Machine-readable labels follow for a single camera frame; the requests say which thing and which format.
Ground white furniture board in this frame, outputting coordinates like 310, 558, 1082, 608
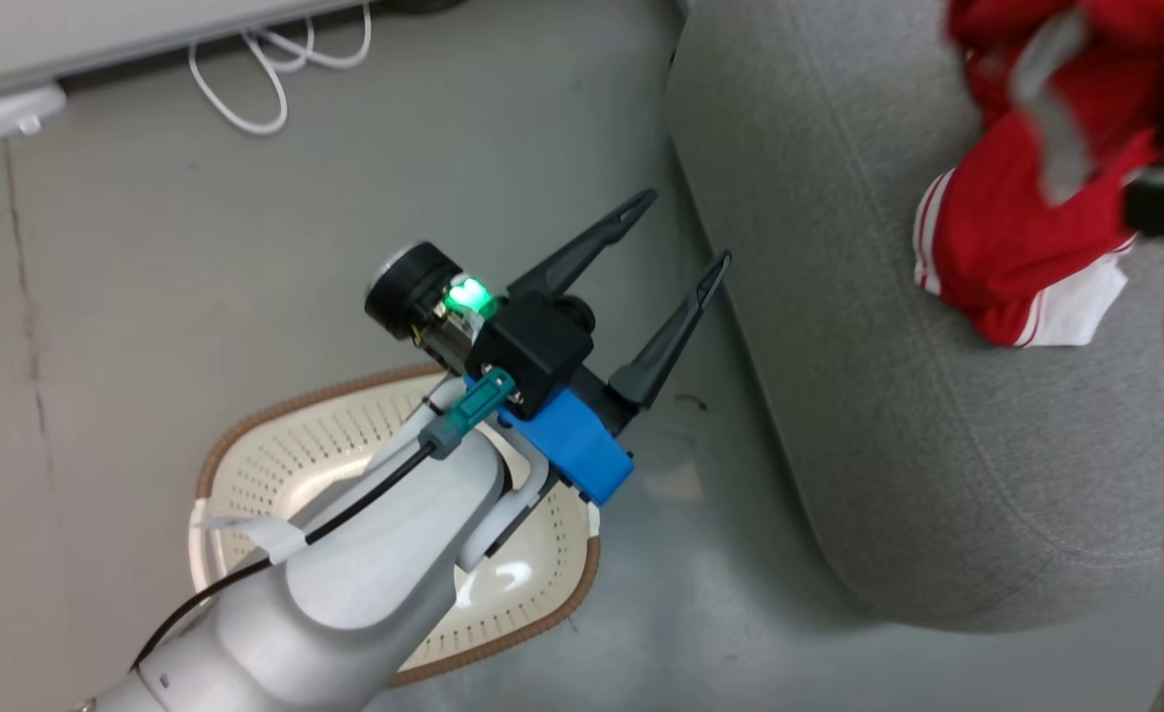
0, 0, 370, 105

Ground blue camera mount bracket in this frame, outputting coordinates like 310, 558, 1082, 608
497, 388, 634, 506

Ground red and white shirt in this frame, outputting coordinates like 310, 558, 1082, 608
913, 0, 1164, 348

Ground white power adapter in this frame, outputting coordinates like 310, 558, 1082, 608
0, 84, 68, 140

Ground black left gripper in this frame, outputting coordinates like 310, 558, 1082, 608
364, 190, 733, 411

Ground teal grey cable connector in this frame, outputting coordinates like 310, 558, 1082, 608
418, 368, 518, 461

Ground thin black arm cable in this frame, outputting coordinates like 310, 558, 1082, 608
132, 443, 439, 673

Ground white tape label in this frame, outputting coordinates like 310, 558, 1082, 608
201, 514, 308, 565

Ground white perforated laundry basket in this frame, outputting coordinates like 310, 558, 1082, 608
189, 363, 602, 688

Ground white looped floor cable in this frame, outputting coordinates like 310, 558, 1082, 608
189, 5, 375, 135

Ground grey fabric sofa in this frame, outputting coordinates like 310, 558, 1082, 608
663, 0, 1164, 634

